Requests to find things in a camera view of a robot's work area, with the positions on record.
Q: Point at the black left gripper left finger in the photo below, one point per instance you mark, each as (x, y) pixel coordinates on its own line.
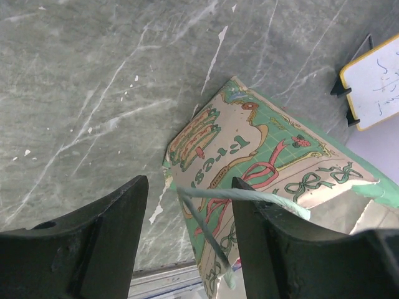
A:
(87, 253)

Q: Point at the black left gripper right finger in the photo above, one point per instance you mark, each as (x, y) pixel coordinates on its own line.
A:
(285, 256)

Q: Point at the green printed paper bag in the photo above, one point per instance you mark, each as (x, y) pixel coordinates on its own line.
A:
(242, 147)

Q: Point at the small whiteboard yellow frame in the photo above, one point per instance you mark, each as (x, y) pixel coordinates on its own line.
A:
(369, 82)

